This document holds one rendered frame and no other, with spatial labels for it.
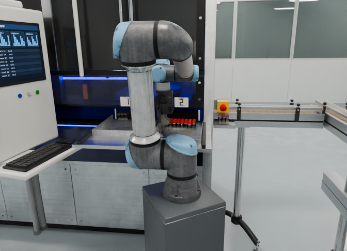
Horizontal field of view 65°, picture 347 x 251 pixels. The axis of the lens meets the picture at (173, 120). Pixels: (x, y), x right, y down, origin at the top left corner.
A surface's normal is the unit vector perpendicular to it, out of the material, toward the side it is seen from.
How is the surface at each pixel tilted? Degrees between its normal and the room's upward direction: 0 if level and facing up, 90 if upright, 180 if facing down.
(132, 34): 73
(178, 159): 90
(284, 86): 90
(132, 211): 90
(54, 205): 90
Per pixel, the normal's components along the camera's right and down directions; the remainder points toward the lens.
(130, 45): -0.13, 0.41
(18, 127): 0.95, 0.07
